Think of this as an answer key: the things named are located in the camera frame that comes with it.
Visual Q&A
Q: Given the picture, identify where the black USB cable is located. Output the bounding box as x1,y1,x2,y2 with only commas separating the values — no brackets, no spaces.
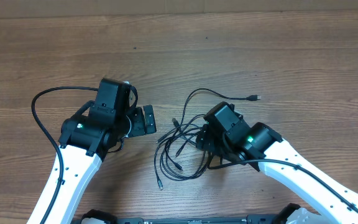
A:
153,88,262,191

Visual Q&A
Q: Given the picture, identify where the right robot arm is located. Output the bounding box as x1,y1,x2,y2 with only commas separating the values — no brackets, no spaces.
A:
196,101,358,223

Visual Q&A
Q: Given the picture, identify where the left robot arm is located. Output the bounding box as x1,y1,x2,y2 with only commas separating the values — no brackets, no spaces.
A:
28,78,157,223

